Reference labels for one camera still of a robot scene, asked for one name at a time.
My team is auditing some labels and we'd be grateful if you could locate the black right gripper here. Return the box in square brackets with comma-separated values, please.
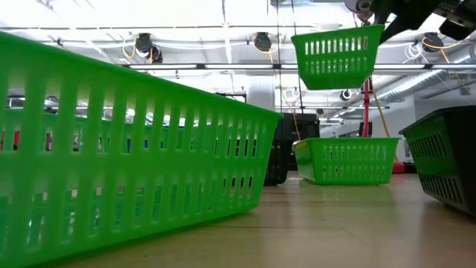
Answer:
[371, 0, 443, 44]

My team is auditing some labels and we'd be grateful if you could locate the green plastic basket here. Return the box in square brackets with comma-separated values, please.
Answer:
[0, 31, 284, 268]
[290, 23, 385, 92]
[292, 136, 401, 187]

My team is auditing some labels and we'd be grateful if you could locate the black plastic basket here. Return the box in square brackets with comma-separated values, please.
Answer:
[263, 138, 296, 187]
[398, 104, 476, 218]

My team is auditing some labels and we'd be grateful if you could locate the ceiling light strip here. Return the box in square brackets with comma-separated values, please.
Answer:
[203, 63, 275, 71]
[127, 63, 199, 71]
[373, 63, 476, 71]

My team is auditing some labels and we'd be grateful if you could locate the red desk lamp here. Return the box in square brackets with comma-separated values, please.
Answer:
[343, 0, 408, 175]

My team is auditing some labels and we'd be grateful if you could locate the black cabinet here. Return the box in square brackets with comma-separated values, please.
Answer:
[274, 112, 322, 141]

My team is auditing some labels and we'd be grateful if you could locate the white coiled cable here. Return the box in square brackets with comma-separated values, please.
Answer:
[402, 42, 425, 65]

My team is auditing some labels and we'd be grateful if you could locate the yellow hanging cord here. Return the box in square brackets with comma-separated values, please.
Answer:
[370, 76, 399, 163]

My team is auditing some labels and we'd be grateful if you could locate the thin black hanging cable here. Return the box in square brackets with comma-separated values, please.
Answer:
[274, 0, 282, 113]

